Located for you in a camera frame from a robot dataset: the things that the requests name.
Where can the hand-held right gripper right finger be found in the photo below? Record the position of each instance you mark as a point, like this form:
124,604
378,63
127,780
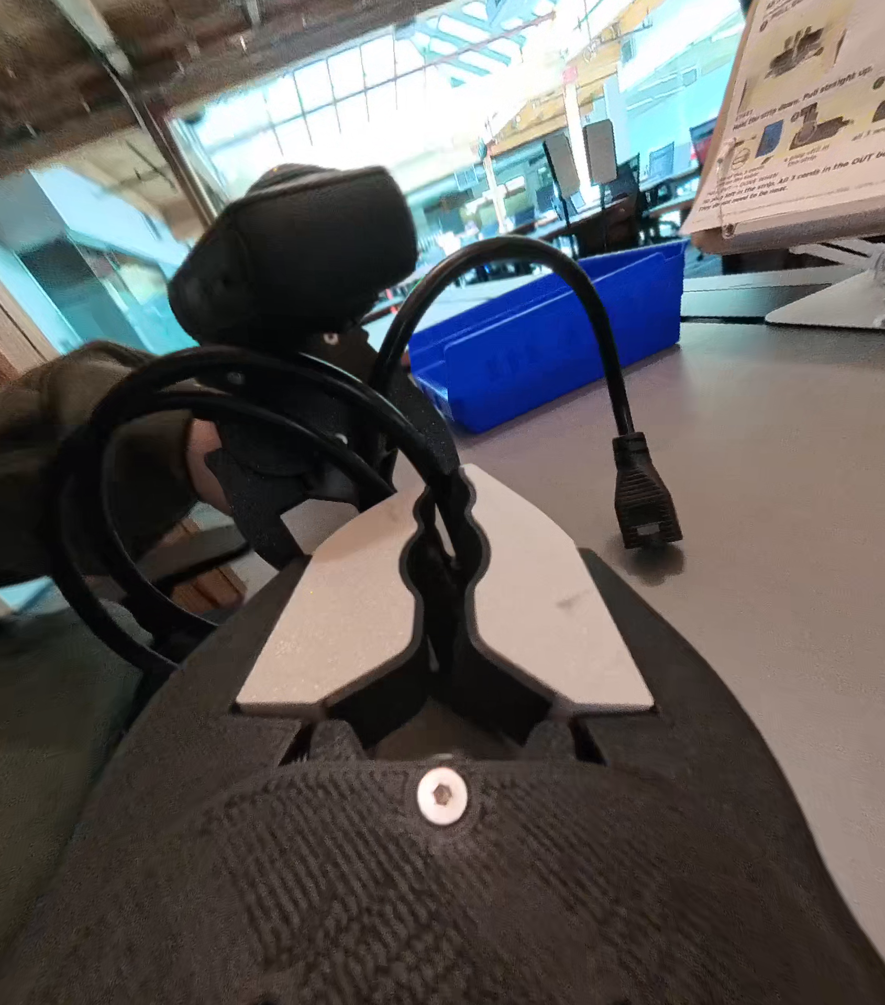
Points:
552,620

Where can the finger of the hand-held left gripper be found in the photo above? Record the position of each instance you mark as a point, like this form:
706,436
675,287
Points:
321,524

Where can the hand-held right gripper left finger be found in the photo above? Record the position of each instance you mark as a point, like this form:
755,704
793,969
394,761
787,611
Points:
332,620

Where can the person's left forearm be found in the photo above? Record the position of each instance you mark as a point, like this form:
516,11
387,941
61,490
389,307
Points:
18,440

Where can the person's left hand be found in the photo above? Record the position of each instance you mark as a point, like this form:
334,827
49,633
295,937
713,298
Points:
208,455

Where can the metal pillar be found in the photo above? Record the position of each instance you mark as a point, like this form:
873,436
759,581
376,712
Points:
175,157

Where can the blue plastic bin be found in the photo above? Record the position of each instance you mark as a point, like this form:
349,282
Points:
552,353

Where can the white panel on stand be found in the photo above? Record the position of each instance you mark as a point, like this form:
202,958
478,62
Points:
601,153
562,165

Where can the white sheet stand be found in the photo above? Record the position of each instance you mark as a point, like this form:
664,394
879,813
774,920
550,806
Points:
827,310

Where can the printed instruction sheet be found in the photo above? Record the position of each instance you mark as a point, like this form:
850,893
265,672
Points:
819,118

